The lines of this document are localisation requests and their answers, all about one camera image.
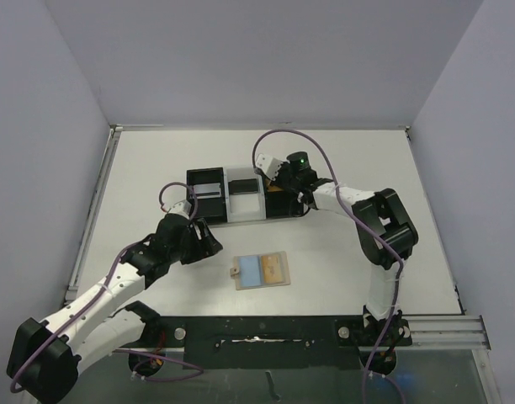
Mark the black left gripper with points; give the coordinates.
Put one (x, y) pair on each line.
(205, 247)

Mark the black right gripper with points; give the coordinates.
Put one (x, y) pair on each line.
(285, 183)

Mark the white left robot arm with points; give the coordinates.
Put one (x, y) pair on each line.
(48, 356)

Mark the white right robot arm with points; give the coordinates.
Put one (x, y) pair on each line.
(386, 232)

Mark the black card in tray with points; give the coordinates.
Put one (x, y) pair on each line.
(243, 186)

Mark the silver card in tray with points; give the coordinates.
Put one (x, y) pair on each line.
(208, 190)

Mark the gold card in wallet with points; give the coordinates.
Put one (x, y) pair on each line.
(272, 269)

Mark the black right tray compartment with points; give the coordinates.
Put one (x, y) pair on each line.
(279, 205)

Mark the white middle tray compartment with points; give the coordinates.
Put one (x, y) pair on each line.
(244, 207)

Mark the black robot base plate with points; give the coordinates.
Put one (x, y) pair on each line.
(274, 342)

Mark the aluminium table edge rail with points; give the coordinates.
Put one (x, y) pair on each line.
(93, 210)

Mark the front aluminium rail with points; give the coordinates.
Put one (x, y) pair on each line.
(448, 332)

